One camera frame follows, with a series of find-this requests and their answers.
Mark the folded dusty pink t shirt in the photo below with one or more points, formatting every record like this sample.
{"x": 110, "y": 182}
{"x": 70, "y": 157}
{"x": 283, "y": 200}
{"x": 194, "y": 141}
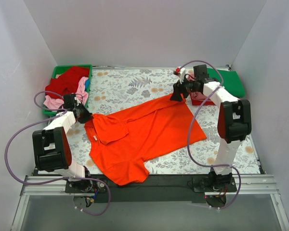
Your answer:
{"x": 197, "y": 98}

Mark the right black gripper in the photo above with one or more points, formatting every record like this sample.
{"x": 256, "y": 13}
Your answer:
{"x": 179, "y": 87}

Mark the red t shirt in bin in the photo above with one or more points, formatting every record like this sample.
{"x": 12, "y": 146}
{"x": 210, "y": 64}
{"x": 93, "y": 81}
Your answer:
{"x": 66, "y": 79}

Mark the blue garment in bin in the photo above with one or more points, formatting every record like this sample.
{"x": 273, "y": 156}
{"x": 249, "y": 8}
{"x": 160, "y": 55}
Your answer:
{"x": 87, "y": 85}

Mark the pink t shirt in bin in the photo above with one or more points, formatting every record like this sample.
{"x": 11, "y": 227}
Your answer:
{"x": 81, "y": 94}

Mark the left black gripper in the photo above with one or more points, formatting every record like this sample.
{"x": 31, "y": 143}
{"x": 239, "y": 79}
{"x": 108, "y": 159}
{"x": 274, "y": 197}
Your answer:
{"x": 82, "y": 114}

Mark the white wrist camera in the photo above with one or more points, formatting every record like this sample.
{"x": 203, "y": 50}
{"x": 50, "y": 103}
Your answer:
{"x": 181, "y": 73}
{"x": 76, "y": 101}

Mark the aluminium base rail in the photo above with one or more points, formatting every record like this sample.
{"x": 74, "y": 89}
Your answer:
{"x": 161, "y": 203}

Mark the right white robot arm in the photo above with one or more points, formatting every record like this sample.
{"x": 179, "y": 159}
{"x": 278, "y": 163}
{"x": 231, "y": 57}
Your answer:
{"x": 234, "y": 123}

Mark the folded green t shirt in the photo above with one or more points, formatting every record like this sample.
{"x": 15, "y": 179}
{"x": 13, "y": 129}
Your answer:
{"x": 232, "y": 83}

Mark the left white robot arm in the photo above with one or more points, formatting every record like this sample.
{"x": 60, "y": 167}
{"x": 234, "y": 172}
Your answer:
{"x": 52, "y": 152}

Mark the green plastic bin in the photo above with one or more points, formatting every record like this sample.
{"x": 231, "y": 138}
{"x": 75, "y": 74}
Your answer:
{"x": 50, "y": 112}

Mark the orange t shirt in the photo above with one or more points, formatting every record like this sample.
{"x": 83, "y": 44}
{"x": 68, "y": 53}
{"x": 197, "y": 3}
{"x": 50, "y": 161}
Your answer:
{"x": 122, "y": 142}

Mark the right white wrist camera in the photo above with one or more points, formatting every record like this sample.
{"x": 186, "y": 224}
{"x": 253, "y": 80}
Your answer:
{"x": 181, "y": 73}

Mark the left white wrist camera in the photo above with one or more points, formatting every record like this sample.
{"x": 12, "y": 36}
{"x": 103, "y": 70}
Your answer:
{"x": 76, "y": 101}

